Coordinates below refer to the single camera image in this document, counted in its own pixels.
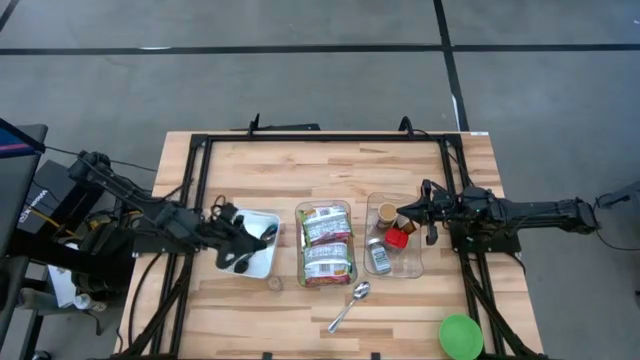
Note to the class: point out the lime chili ramen packet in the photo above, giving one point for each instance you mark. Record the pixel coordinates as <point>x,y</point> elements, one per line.
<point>327,262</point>

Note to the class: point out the silver metal spoon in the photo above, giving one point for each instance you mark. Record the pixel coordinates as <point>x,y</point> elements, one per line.
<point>362,290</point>

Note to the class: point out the green plastic bowl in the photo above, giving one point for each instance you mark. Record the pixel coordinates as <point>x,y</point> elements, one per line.
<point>462,337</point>

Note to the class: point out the white lid spice jar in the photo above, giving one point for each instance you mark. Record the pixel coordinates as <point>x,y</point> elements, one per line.
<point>379,256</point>

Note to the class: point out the black box with white lettering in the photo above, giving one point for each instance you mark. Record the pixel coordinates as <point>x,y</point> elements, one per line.
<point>47,192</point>

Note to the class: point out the dark metal spoon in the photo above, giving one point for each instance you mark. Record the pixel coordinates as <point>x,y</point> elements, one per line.
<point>270,232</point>

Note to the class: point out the grey floor object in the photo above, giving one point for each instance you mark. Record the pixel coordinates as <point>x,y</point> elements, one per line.
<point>622,196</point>

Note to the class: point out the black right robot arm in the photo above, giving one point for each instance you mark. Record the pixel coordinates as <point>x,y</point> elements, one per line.
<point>540,215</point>

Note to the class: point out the clear plastic bin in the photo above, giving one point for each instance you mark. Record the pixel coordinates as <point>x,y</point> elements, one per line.
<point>410,265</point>
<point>298,240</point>

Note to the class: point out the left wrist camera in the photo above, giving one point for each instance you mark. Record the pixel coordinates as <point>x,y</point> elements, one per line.
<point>229,212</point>

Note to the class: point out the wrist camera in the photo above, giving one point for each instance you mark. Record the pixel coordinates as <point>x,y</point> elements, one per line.
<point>444,197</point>
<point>229,212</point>

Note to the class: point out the white rectangular tray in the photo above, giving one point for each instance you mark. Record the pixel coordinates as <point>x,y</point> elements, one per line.
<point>265,262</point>

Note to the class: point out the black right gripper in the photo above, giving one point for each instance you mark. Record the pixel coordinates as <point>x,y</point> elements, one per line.
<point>445,212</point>

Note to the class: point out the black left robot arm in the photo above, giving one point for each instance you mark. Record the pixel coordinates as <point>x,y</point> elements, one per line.
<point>172,220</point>

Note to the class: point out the dark monitor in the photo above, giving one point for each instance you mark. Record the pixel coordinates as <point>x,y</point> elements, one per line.
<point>20,190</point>

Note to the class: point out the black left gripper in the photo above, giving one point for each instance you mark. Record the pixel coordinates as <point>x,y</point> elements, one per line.
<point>222,235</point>

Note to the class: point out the hot spicy ramen packet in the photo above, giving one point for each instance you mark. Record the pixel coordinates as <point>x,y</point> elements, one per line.
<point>325,227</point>

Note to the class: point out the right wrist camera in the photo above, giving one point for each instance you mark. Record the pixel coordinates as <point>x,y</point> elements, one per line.
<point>444,197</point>

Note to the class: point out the white paper sheet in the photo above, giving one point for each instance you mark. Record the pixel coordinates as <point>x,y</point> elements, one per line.
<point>62,285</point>

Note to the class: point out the tan lid spice jar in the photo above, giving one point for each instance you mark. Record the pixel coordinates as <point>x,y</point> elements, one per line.
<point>387,214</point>

